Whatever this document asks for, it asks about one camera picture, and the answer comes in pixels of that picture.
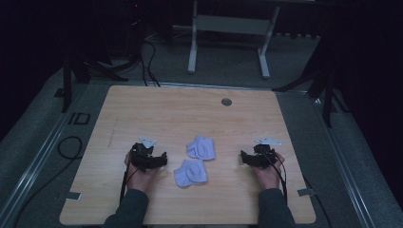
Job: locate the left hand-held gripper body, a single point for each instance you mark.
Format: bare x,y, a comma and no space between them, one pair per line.
143,155

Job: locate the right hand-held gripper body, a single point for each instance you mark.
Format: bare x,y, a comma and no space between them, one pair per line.
264,153

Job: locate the person's right hand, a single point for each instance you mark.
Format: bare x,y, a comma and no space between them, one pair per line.
268,177

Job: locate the person's left hand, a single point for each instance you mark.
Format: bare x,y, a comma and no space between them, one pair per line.
139,180

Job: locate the light purple sock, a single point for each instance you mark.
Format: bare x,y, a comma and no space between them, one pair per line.
201,148
191,173

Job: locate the grey round table grommet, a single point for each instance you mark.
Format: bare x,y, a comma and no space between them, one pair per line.
226,102

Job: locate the grey tape piece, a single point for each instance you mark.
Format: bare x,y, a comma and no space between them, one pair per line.
73,196
305,192

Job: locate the black tripod stand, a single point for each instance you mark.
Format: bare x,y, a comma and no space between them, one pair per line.
326,82
68,79

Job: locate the metal floor rail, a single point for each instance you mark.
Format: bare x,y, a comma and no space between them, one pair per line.
342,164
34,164

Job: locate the white metal table frame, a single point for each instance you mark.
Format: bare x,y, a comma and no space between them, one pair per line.
229,24

